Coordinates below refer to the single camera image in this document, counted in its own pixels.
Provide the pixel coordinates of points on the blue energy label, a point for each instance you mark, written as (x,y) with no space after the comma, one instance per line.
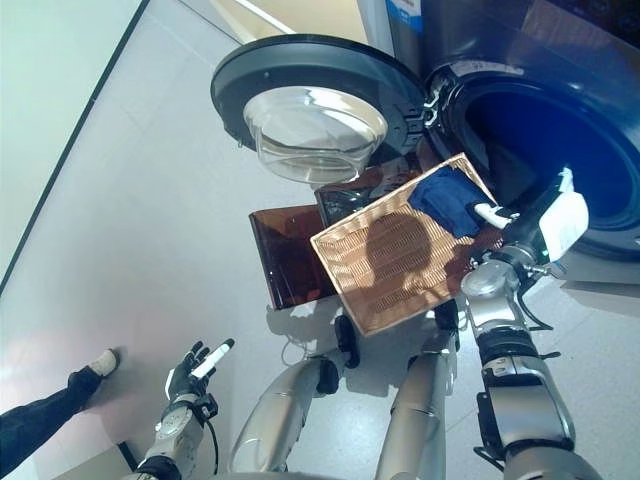
(405,12)

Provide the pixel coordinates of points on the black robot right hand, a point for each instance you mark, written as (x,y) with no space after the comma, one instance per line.
(522,225)

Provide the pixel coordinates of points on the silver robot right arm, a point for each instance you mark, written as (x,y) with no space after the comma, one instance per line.
(525,400)

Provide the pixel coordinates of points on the silver robot leg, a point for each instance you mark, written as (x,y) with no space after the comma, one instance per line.
(280,415)
(415,410)

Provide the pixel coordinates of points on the round glass washer door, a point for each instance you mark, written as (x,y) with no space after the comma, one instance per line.
(300,55)

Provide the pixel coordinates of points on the silver robot right leg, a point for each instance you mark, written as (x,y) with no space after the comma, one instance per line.
(415,410)

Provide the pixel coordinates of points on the white garment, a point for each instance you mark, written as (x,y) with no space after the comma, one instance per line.
(565,225)

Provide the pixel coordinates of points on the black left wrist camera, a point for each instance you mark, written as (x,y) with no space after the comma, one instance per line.
(207,405)

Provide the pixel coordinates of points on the rectangular wicker laundry basket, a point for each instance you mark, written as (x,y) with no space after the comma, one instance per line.
(390,260)

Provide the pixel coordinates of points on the white vertical cabinet panel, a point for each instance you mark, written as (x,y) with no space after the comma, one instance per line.
(375,20)

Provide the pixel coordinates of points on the brown wooden stool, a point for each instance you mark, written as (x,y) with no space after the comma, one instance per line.
(285,250)

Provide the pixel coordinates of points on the silver robot left leg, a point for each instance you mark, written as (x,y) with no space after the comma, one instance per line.
(280,415)

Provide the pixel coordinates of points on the beige cabinet plinth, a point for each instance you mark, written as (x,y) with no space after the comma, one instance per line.
(610,272)

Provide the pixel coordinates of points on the blue garment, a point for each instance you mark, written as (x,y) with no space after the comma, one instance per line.
(450,205)

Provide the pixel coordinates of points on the white board with black edge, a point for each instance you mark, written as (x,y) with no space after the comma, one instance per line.
(75,465)

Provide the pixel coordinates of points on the person leg dark trousers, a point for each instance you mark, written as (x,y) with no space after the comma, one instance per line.
(40,410)

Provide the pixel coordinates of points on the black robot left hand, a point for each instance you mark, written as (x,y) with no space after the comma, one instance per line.
(185,380)

